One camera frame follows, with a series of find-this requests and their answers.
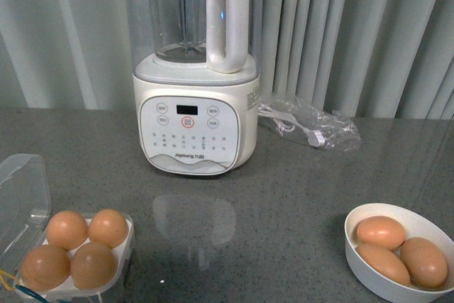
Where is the brown egg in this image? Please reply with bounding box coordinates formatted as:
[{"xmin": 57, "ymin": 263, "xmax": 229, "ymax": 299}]
[{"xmin": 70, "ymin": 242, "xmax": 118, "ymax": 290}]

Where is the brown egg box back right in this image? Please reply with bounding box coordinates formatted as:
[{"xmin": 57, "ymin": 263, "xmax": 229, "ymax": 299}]
[{"xmin": 88, "ymin": 209, "xmax": 129, "ymax": 248}]

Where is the brown egg box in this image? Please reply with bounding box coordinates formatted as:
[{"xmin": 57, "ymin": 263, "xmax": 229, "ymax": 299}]
[
  {"xmin": 19, "ymin": 244, "xmax": 70, "ymax": 291},
  {"xmin": 88, "ymin": 209, "xmax": 129, "ymax": 248},
  {"xmin": 46, "ymin": 211, "xmax": 88, "ymax": 251}
]

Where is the brown egg box back left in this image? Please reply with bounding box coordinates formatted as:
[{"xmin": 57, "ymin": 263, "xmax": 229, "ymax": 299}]
[{"xmin": 46, "ymin": 211, "xmax": 88, "ymax": 251}]

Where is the brown egg bowl back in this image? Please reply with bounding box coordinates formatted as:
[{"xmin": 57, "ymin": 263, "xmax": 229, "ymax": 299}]
[{"xmin": 356, "ymin": 216, "xmax": 406, "ymax": 250}]

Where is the brown egg bowl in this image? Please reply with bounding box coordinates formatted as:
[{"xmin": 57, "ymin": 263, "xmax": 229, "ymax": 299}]
[
  {"xmin": 356, "ymin": 216, "xmax": 406, "ymax": 250},
  {"xmin": 355, "ymin": 243, "xmax": 411, "ymax": 287},
  {"xmin": 400, "ymin": 237, "xmax": 448, "ymax": 289}
]

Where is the brown egg bowl front left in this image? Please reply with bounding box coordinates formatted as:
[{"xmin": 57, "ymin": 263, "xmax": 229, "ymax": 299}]
[{"xmin": 355, "ymin": 243, "xmax": 411, "ymax": 287}]

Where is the clear plastic egg box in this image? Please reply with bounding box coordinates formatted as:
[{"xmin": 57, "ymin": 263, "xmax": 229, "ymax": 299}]
[{"xmin": 1, "ymin": 154, "xmax": 135, "ymax": 302}]

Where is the brown egg box front left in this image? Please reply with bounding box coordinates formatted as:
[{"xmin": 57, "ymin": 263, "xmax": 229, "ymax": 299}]
[{"xmin": 19, "ymin": 244, "xmax": 70, "ymax": 291}]

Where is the brown egg bowl front right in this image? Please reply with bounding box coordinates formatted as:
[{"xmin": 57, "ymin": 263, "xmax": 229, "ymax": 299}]
[{"xmin": 400, "ymin": 237, "xmax": 448, "ymax": 289}]

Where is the clear plastic bag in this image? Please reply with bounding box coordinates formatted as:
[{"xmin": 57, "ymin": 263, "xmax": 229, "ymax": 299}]
[{"xmin": 258, "ymin": 94, "xmax": 361, "ymax": 152}]

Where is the white Joyoung blender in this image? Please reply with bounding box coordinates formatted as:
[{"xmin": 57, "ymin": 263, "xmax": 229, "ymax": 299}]
[{"xmin": 126, "ymin": 0, "xmax": 262, "ymax": 176}]

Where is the white round bowl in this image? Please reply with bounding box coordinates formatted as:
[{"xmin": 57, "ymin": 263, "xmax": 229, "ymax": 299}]
[{"xmin": 344, "ymin": 203, "xmax": 453, "ymax": 302}]

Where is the yellow and blue rubber band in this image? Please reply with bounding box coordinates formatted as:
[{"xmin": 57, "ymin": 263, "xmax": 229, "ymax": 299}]
[{"xmin": 0, "ymin": 270, "xmax": 48, "ymax": 303}]

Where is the white power cable with plug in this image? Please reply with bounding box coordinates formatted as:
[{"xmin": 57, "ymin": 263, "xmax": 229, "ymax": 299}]
[{"xmin": 258, "ymin": 104, "xmax": 324, "ymax": 148}]

